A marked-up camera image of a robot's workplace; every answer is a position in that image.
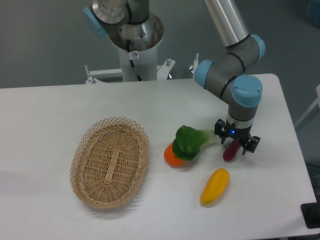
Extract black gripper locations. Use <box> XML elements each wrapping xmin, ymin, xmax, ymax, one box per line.
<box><xmin>214</xmin><ymin>118</ymin><xmax>261</xmax><ymax>155</ymax></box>

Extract purple sweet potato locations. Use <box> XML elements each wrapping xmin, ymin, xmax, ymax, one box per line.
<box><xmin>223</xmin><ymin>140</ymin><xmax>241</xmax><ymax>162</ymax></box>

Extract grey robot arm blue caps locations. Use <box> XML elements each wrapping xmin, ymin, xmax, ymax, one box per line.
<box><xmin>82</xmin><ymin>0</ymin><xmax>266</xmax><ymax>153</ymax></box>

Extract green bok choy toy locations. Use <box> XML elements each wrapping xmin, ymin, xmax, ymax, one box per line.
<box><xmin>172</xmin><ymin>125</ymin><xmax>216</xmax><ymax>161</ymax></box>

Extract yellow mango toy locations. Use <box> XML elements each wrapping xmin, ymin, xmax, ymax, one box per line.
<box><xmin>199</xmin><ymin>168</ymin><xmax>230</xmax><ymax>206</ymax></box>

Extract orange toy vegetable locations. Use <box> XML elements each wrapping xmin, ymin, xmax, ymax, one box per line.
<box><xmin>164</xmin><ymin>143</ymin><xmax>184</xmax><ymax>168</ymax></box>

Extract black device at table edge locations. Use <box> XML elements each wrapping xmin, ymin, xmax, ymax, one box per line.
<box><xmin>300</xmin><ymin>202</ymin><xmax>320</xmax><ymax>229</ymax></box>

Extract oval wicker basket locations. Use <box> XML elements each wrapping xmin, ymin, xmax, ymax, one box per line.
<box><xmin>70</xmin><ymin>117</ymin><xmax>149</xmax><ymax>209</ymax></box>

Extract white frame at right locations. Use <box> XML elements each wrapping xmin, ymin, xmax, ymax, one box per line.
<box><xmin>294</xmin><ymin>85</ymin><xmax>320</xmax><ymax>130</ymax></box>

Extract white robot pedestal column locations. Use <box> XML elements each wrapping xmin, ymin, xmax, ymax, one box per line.
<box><xmin>109</xmin><ymin>14</ymin><xmax>165</xmax><ymax>82</ymax></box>

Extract black cable on pedestal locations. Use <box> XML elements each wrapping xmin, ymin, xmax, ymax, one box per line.
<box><xmin>126</xmin><ymin>39</ymin><xmax>143</xmax><ymax>82</ymax></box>

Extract white metal base frame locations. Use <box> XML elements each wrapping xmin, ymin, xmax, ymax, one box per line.
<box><xmin>84</xmin><ymin>53</ymin><xmax>201</xmax><ymax>85</ymax></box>

